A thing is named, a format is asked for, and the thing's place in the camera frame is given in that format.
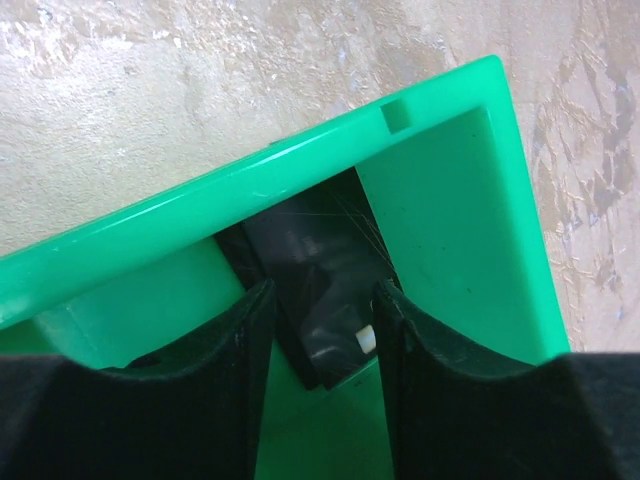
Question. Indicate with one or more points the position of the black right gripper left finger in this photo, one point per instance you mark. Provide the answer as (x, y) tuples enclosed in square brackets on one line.
[(190, 410)]

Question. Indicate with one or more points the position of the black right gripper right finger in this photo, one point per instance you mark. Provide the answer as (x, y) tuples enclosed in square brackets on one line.
[(458, 410)]

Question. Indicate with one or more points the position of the black card in green bin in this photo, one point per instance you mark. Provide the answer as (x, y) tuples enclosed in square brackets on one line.
[(240, 254)]

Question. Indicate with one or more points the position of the green plastic bin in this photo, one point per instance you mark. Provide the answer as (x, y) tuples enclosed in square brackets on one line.
[(443, 168)]

